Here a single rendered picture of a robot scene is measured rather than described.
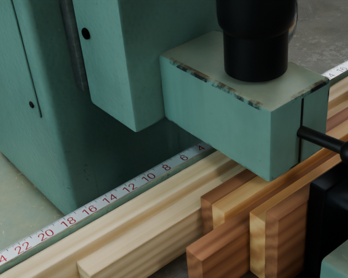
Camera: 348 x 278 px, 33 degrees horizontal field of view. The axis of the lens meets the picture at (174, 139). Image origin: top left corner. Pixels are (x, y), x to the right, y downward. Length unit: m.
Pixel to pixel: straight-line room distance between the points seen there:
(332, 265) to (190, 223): 0.13
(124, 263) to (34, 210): 0.29
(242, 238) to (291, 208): 0.05
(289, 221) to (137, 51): 0.19
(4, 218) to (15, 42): 0.24
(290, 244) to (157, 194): 0.12
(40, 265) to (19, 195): 0.32
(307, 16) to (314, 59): 0.48
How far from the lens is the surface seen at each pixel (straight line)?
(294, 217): 0.44
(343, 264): 0.43
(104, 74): 0.55
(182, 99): 0.52
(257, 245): 0.47
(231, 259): 0.47
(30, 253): 0.46
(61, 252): 0.46
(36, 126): 0.65
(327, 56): 2.75
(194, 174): 0.51
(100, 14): 0.51
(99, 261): 0.46
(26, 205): 0.75
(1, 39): 0.63
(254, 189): 0.48
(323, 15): 3.15
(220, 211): 0.46
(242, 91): 0.46
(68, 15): 0.56
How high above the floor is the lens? 1.27
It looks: 35 degrees down
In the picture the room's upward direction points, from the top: 6 degrees counter-clockwise
